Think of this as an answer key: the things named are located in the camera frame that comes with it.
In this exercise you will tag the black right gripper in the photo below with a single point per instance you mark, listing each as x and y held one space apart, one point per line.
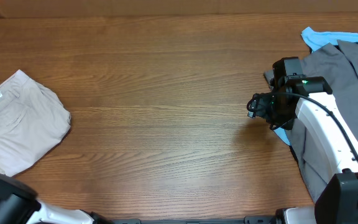
258 106

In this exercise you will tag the grey shirt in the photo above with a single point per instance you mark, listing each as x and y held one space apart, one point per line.
308 158

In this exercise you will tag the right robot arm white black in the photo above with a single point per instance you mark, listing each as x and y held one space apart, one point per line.
312 102

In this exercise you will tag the light blue garment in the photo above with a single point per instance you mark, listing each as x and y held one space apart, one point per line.
325 39

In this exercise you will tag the beige cotton shorts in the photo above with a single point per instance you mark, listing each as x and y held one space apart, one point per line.
32 121

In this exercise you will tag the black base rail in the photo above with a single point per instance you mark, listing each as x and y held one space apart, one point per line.
264 219

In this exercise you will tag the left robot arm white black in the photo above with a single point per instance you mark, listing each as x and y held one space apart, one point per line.
19 204

